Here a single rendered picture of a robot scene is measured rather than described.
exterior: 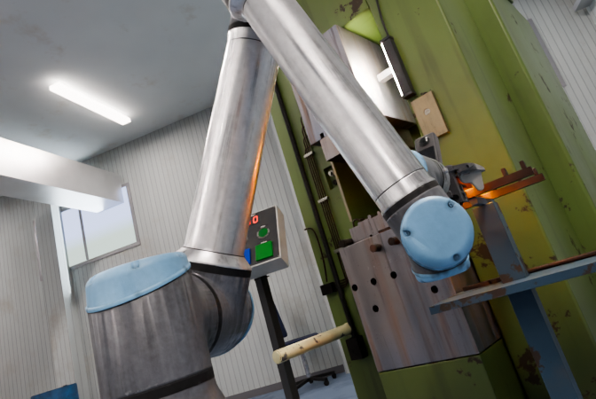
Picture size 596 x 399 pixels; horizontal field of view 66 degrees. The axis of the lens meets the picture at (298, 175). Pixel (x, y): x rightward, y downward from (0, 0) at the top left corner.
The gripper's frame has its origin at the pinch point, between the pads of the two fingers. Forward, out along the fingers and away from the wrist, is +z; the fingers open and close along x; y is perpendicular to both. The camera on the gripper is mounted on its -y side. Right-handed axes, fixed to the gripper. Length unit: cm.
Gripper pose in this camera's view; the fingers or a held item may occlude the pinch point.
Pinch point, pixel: (451, 179)
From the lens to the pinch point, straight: 111.4
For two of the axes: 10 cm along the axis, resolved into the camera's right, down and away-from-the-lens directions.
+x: 7.8, -3.9, -4.8
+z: 5.5, 0.8, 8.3
